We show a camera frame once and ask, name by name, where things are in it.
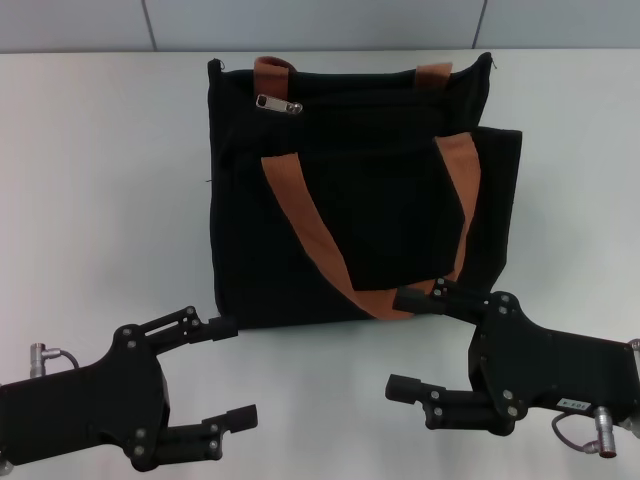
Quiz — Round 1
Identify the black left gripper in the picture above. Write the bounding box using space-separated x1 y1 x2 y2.
0 305 259 472

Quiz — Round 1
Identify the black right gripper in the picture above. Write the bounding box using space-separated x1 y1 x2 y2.
385 277 640 434

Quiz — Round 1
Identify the black bag with orange straps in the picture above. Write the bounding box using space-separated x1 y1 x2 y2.
206 52 525 331

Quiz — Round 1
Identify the silver zipper pull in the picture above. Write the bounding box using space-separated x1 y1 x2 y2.
254 94 304 116

